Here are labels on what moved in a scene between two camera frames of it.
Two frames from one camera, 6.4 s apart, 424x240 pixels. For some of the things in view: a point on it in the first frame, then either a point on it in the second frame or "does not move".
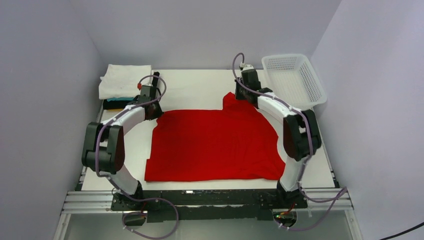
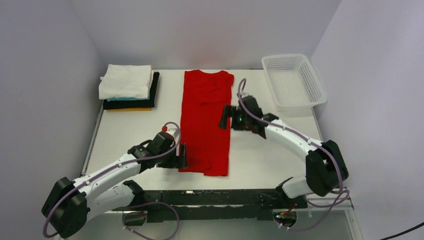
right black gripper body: x=240 y=92 to x=240 y=121
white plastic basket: x=293 y=81 does not move
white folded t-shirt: x=121 y=81 does not move
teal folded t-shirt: x=121 y=98 does not move
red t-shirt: x=237 y=142 to x=204 y=95
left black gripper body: x=157 y=110 to x=169 y=160
